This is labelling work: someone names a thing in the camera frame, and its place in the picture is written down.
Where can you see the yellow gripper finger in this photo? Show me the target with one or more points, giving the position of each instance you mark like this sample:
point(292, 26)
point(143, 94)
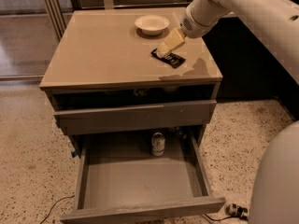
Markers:
point(174, 40)

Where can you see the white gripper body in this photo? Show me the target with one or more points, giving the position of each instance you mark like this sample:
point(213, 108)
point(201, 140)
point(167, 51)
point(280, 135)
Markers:
point(192, 28)

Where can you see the black rxbar chocolate wrapper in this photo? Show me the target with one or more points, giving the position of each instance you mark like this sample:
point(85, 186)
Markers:
point(171, 59)

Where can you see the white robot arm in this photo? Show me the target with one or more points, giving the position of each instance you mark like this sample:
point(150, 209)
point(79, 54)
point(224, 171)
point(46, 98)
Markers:
point(275, 196)

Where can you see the closed grey top drawer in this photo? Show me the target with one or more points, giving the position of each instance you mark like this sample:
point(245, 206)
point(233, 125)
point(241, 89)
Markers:
point(135, 117)

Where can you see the grey drawer cabinet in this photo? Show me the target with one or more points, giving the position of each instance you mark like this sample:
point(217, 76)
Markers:
point(104, 61)

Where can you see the white can in drawer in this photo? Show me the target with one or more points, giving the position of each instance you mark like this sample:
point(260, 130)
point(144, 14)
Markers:
point(157, 144)

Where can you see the open grey middle drawer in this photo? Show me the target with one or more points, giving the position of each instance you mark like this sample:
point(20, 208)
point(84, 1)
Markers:
point(121, 182)

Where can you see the white ceramic bowl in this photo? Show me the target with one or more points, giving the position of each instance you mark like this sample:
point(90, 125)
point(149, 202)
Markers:
point(151, 24)

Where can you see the black power strip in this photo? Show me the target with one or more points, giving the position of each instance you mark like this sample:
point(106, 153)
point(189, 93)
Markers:
point(235, 210)

